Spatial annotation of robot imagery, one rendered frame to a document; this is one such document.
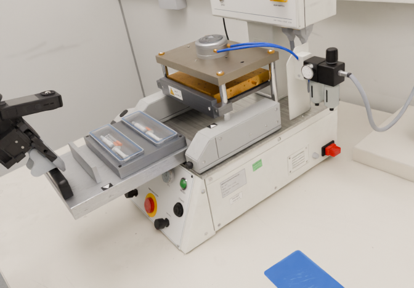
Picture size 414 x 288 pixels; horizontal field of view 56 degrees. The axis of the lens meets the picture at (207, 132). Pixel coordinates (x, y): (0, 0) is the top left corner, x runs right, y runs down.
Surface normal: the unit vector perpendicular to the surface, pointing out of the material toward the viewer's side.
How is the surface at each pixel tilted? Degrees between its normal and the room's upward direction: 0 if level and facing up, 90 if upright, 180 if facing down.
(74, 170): 0
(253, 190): 90
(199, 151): 40
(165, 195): 65
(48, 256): 0
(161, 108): 90
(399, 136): 0
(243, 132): 90
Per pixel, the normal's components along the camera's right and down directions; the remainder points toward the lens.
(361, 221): -0.15, -0.86
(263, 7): -0.80, 0.40
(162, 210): -0.79, 0.00
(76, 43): 0.65, 0.29
